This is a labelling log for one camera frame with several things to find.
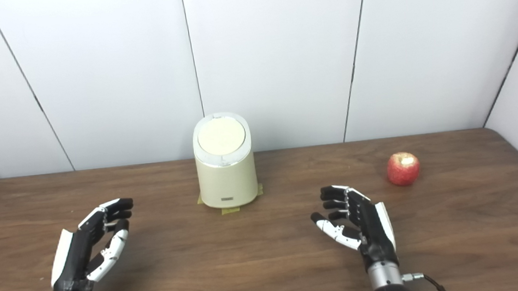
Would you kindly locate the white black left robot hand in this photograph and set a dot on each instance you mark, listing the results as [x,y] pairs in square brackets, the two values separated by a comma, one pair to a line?
[71,257]

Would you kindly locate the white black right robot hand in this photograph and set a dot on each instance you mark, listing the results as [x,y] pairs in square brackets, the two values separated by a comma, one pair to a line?
[369,229]

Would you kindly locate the red apple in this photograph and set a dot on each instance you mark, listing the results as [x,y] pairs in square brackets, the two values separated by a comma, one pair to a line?
[403,170]

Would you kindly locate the cream round bin lid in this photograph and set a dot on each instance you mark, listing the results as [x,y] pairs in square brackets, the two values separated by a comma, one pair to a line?
[221,136]

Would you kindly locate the cream-colored bin body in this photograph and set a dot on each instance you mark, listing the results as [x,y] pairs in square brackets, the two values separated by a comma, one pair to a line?
[227,182]

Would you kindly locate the yellow masking tape piece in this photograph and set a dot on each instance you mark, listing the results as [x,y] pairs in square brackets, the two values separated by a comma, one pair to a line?
[230,210]
[200,199]

